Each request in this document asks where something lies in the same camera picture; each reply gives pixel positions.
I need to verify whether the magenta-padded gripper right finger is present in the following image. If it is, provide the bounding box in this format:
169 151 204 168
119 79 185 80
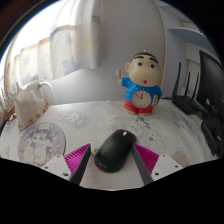
131 143 184 186

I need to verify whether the cartoon boy figure clock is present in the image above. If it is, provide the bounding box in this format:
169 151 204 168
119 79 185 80
117 50 164 117

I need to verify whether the round purple printed mouse pad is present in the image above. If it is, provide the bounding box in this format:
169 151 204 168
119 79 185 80
18 121 67 168

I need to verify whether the black router with antennas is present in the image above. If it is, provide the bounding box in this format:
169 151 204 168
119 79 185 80
171 61 205 116

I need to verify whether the black computer mouse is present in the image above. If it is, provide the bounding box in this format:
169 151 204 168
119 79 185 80
93 129 138 174

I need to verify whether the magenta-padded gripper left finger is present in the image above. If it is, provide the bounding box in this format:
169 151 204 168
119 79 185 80
42 143 92 186

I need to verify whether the white curved tube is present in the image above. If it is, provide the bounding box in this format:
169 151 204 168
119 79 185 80
24 79 56 105

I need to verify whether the white printed tablecloth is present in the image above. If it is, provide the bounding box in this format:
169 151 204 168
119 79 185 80
0 99 218 192

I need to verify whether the black computer monitor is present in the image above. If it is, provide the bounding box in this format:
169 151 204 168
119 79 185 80
196 49 224 158

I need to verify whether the white wall shelf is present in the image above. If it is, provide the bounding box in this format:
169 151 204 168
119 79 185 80
166 26 210 52

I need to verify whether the white star-printed curtain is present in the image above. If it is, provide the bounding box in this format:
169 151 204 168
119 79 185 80
3 0 103 92

